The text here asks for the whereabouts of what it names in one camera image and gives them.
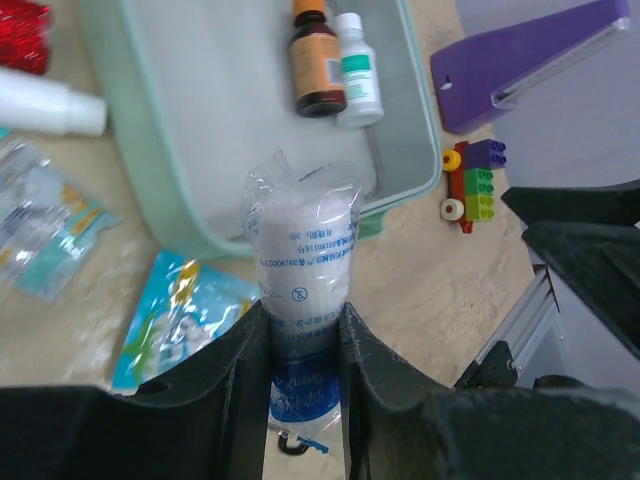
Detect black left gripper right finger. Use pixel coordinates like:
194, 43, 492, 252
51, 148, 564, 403
339, 305, 639, 479

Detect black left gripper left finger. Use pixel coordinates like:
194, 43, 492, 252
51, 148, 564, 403
1, 304, 271, 479

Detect blue cotton swab pouch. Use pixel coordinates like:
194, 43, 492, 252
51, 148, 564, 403
112, 250, 259, 392

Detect white elastic bandage roll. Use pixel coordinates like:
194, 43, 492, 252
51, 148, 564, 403
242, 150, 362, 454

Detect white plastic medicine bottle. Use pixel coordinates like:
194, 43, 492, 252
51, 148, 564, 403
335, 13, 384, 128

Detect brown bottle with orange cap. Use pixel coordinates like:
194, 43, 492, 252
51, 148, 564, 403
289, 0, 347, 118

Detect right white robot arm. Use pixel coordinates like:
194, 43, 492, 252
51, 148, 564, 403
339, 181, 639, 479

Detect mint green medicine kit case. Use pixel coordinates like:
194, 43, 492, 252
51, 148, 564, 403
77, 1, 440, 259

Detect teal adhesive tape packet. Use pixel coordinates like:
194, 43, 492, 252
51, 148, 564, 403
1, 140, 119, 300

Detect toy brick car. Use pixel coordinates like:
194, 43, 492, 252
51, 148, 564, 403
440, 138, 506, 234

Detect purple plastic stand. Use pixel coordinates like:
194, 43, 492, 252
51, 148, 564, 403
430, 1, 631, 135

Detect white toy microphone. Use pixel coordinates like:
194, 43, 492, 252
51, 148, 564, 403
1, 67, 107, 136

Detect red toy microphone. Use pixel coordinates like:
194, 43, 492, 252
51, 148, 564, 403
0, 0, 52, 75

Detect bandage scissors with black handles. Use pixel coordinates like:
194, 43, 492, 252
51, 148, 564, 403
278, 431, 309, 457

